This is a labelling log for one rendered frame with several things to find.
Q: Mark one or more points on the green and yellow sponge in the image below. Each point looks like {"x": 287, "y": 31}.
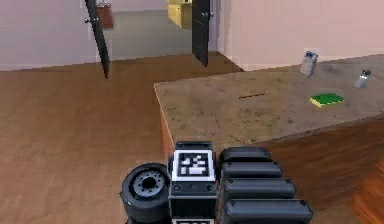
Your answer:
{"x": 327, "y": 99}

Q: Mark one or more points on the red-brown cabinet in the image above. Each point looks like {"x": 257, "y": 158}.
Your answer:
{"x": 105, "y": 15}

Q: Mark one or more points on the yellow cabinet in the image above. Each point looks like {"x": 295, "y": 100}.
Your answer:
{"x": 180, "y": 13}

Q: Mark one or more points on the white bottle with blue cap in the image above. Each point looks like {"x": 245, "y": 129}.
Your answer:
{"x": 308, "y": 63}

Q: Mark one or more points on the brown kitchen counter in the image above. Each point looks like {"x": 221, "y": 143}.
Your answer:
{"x": 253, "y": 110}

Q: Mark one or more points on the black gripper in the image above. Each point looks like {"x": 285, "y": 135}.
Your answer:
{"x": 146, "y": 191}

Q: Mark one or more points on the black room door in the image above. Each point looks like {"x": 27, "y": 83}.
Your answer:
{"x": 98, "y": 36}
{"x": 200, "y": 31}

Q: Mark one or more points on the grey shaker with black cap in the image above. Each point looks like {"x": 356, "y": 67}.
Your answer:
{"x": 362, "y": 79}

